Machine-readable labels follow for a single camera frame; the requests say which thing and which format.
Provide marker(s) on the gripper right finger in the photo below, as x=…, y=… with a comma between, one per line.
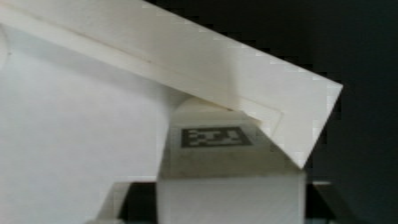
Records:
x=327, y=210

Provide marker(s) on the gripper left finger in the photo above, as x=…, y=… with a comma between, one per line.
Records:
x=128, y=207

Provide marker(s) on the white leg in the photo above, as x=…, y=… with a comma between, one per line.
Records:
x=229, y=181

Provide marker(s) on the white square tabletop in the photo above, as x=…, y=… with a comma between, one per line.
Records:
x=103, y=60

